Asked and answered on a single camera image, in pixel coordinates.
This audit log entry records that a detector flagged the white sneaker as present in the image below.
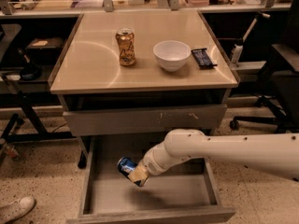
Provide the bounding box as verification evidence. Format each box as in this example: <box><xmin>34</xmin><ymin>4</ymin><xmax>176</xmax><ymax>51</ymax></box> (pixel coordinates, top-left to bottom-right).
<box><xmin>0</xmin><ymin>196</ymin><xmax>36</xmax><ymax>224</ymax></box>

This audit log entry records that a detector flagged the grey drawer cabinet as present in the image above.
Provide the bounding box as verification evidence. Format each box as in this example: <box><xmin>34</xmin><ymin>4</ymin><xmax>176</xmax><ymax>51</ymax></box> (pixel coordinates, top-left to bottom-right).
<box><xmin>47</xmin><ymin>9</ymin><xmax>241</xmax><ymax>224</ymax></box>

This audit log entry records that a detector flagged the white handled tool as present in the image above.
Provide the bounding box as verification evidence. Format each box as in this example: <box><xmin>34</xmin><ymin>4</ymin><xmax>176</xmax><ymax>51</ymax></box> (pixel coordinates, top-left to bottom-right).
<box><xmin>230</xmin><ymin>12</ymin><xmax>270</xmax><ymax>67</ymax></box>

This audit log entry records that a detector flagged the grey open middle drawer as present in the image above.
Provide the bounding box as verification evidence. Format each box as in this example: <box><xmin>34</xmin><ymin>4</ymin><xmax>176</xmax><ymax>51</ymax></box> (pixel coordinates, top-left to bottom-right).
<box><xmin>65</xmin><ymin>133</ymin><xmax>235</xmax><ymax>224</ymax></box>

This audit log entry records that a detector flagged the white bowl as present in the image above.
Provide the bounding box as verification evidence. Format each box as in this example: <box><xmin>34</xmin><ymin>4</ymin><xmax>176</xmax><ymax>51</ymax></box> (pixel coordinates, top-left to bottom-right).
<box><xmin>153</xmin><ymin>40</ymin><xmax>191</xmax><ymax>72</ymax></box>

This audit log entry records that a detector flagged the dark round object on shelf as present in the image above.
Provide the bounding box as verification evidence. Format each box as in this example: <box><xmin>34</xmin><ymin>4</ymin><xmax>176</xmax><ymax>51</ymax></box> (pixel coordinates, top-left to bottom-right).
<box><xmin>18</xmin><ymin>49</ymin><xmax>41</xmax><ymax>81</ymax></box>

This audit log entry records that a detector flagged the black desk frame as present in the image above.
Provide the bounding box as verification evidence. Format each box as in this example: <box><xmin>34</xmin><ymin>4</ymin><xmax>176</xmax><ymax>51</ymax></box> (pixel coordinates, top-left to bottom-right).
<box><xmin>0</xmin><ymin>24</ymin><xmax>73</xmax><ymax>146</ymax></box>

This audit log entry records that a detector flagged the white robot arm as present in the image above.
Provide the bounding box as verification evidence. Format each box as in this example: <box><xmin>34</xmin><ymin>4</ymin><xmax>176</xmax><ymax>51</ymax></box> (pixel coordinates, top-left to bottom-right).
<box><xmin>128</xmin><ymin>129</ymin><xmax>299</xmax><ymax>184</ymax></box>

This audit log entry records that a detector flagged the grey top drawer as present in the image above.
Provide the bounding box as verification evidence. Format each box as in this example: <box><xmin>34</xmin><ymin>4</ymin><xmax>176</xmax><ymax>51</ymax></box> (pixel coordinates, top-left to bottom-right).
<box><xmin>64</xmin><ymin>105</ymin><xmax>227</xmax><ymax>136</ymax></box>

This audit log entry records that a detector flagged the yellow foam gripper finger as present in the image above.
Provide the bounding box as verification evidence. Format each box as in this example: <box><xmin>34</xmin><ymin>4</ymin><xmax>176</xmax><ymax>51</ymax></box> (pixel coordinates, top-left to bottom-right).
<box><xmin>128</xmin><ymin>164</ymin><xmax>150</xmax><ymax>185</ymax></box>

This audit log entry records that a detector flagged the gold soda can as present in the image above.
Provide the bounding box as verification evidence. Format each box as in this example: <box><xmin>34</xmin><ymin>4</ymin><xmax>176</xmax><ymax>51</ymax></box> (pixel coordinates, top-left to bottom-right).
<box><xmin>115</xmin><ymin>28</ymin><xmax>135</xmax><ymax>66</ymax></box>

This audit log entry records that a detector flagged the black box on shelf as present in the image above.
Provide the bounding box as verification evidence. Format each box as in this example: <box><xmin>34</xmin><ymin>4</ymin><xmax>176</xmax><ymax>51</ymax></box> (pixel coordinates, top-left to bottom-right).
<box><xmin>25</xmin><ymin>37</ymin><xmax>64</xmax><ymax>56</ymax></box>

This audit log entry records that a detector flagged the dark blue snack bar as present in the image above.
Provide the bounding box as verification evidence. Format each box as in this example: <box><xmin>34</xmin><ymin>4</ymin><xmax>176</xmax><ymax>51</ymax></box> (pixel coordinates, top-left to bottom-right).
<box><xmin>192</xmin><ymin>49</ymin><xmax>217</xmax><ymax>69</ymax></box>

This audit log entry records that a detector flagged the blue pepsi can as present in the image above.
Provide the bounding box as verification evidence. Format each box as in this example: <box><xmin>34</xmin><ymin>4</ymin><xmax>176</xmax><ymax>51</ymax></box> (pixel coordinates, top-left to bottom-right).
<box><xmin>117</xmin><ymin>157</ymin><xmax>142</xmax><ymax>183</ymax></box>

